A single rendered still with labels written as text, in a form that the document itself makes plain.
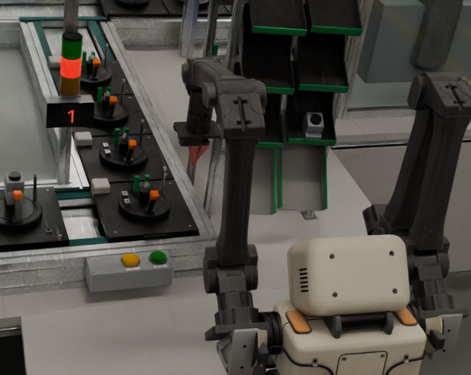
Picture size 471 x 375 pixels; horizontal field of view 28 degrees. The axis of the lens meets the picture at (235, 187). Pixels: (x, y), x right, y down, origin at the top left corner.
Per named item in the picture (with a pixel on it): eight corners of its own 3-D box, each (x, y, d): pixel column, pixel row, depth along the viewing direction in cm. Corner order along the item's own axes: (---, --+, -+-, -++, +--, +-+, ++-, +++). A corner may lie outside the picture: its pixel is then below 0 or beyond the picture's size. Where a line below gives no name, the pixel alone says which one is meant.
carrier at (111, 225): (198, 236, 246) (204, 197, 239) (108, 243, 238) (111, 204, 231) (174, 184, 264) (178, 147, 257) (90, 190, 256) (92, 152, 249)
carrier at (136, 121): (152, 138, 283) (156, 103, 276) (73, 142, 275) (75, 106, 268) (134, 100, 302) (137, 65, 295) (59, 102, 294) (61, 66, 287)
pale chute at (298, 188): (322, 211, 257) (327, 208, 253) (276, 210, 255) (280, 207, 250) (321, 112, 262) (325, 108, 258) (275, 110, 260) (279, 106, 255)
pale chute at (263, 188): (272, 215, 252) (276, 213, 248) (224, 213, 249) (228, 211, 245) (271, 114, 257) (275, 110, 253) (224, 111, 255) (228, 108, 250)
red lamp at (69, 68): (82, 78, 233) (82, 60, 230) (62, 78, 231) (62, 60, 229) (78, 68, 237) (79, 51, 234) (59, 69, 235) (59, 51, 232)
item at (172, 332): (398, 370, 232) (401, 362, 230) (28, 403, 206) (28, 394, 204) (310, 206, 287) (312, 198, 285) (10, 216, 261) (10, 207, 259)
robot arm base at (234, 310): (214, 333, 178) (274, 329, 181) (210, 292, 180) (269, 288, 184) (204, 341, 186) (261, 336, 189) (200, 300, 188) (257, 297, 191)
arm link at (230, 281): (220, 300, 183) (248, 298, 183) (215, 250, 186) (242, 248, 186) (214, 309, 191) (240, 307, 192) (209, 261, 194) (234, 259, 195)
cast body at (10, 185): (24, 204, 234) (25, 181, 230) (7, 205, 233) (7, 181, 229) (20, 185, 240) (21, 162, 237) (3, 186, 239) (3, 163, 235)
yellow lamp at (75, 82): (81, 95, 236) (82, 78, 233) (61, 96, 234) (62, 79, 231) (77, 85, 240) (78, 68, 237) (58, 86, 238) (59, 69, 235)
